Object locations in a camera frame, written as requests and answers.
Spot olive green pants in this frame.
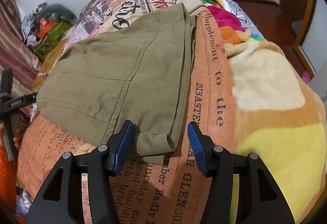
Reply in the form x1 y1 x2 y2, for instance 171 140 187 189
37 3 196 164

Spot person's left hand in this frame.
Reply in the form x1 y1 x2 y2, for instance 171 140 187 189
0 114 27 150

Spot striped maroon curtain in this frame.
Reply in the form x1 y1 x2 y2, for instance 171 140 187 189
1 0 41 96

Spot wooden folding lap desk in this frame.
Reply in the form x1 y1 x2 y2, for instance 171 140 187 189
32 39 67 92

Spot colourful fleece blanket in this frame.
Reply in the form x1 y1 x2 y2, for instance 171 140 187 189
188 0 326 223

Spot green storage basket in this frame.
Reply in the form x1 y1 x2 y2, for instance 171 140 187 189
32 20 72 61

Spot newspaper print bed quilt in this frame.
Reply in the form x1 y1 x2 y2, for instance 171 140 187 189
18 0 234 223

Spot orange box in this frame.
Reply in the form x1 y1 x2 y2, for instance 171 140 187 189
38 20 57 39

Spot grey plush toy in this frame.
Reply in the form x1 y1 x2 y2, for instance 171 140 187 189
36 3 76 24

